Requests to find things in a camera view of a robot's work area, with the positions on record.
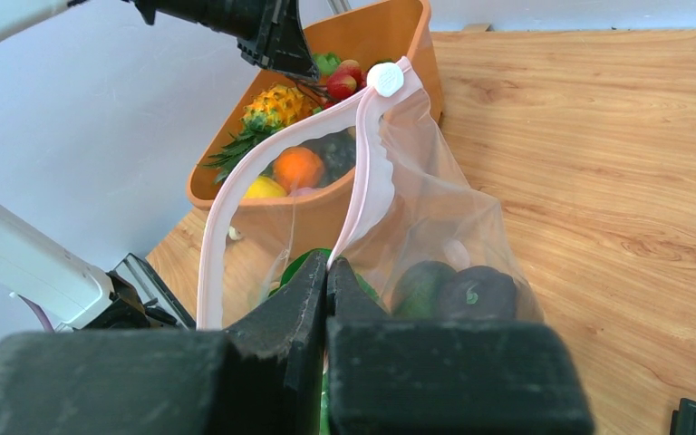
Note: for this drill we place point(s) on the colourful toy block stack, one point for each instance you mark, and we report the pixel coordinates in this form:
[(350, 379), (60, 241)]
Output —
[(234, 235)]

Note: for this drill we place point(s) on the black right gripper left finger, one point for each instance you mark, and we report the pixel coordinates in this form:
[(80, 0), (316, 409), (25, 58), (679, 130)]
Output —
[(261, 375)]

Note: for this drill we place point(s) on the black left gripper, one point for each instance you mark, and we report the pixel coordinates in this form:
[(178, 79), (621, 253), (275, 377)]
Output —
[(269, 34)]

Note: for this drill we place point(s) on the black grape bunch toy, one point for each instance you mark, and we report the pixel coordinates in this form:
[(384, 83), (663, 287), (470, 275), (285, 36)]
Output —
[(337, 152)]

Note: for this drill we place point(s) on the green bell pepper toy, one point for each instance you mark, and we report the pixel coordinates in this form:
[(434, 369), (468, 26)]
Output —
[(327, 63)]

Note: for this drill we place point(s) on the green avocado toy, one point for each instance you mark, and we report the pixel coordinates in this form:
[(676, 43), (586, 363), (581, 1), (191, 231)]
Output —
[(415, 295)]

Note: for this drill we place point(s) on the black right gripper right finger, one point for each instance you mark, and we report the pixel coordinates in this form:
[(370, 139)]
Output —
[(389, 375)]

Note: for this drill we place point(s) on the yellow lemon toy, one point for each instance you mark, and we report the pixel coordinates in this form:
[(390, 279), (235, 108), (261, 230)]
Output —
[(265, 187)]

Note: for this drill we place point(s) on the toy pineapple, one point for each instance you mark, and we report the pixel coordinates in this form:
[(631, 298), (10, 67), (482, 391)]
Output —
[(269, 112)]

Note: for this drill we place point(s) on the orange fruit toy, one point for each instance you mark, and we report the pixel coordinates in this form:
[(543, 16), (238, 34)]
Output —
[(298, 168)]

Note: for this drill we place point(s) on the clear zip top bag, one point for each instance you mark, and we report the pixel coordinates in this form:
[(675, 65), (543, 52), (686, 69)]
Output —
[(410, 202)]

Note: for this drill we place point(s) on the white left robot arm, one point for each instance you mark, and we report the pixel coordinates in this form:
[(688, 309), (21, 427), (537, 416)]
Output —
[(65, 292)]

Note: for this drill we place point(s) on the orange plastic basket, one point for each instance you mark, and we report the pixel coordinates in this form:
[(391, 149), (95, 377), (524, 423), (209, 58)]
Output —
[(381, 31)]

